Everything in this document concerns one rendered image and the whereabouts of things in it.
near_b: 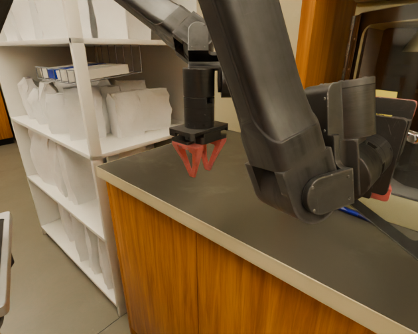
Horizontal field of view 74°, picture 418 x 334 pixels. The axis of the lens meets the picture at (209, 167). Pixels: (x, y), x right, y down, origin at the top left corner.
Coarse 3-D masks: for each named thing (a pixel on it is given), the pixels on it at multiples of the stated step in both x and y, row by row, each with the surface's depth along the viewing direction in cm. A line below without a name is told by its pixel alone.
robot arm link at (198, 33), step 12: (192, 24) 48; (204, 24) 47; (192, 36) 47; (204, 36) 47; (192, 48) 47; (204, 48) 47; (192, 60) 49; (204, 60) 50; (216, 60) 50; (228, 96) 49
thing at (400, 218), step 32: (384, 32) 51; (416, 32) 44; (352, 64) 60; (384, 64) 51; (416, 64) 45; (416, 96) 45; (416, 128) 45; (416, 160) 46; (416, 192) 46; (384, 224) 54; (416, 224) 47; (416, 256) 47
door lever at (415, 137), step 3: (411, 132) 41; (414, 132) 41; (417, 132) 41; (408, 135) 41; (411, 135) 40; (414, 135) 40; (417, 135) 40; (408, 138) 41; (411, 138) 40; (414, 138) 40; (417, 138) 40; (408, 141) 41; (411, 141) 40; (414, 141) 40; (417, 141) 40
